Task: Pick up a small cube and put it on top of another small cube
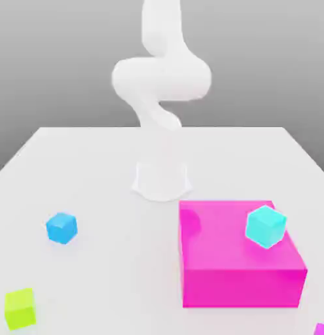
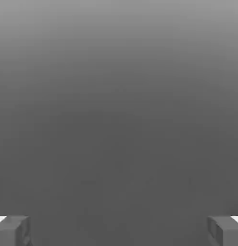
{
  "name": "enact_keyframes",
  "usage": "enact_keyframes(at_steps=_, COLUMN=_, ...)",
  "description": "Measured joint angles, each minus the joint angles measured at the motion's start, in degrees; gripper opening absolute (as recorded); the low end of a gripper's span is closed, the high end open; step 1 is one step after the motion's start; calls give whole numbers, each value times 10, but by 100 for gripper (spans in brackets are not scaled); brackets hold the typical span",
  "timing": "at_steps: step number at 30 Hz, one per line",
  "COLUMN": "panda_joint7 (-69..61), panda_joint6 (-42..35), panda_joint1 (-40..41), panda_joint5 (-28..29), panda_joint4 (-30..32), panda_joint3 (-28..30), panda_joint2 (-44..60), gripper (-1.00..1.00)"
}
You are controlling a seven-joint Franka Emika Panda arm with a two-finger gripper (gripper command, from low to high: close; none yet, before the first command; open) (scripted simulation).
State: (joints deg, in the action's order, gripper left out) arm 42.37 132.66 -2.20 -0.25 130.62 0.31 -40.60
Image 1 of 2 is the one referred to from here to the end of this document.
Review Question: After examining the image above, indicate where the small blue cube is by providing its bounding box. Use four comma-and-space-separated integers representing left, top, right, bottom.
45, 212, 79, 245

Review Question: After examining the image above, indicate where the small cyan cube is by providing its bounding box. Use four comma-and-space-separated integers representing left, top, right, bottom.
244, 204, 287, 250

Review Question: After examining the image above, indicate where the small lime green cube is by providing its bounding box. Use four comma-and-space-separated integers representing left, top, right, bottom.
4, 287, 37, 332

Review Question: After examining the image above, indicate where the large magenta box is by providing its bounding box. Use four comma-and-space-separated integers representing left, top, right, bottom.
178, 200, 308, 309

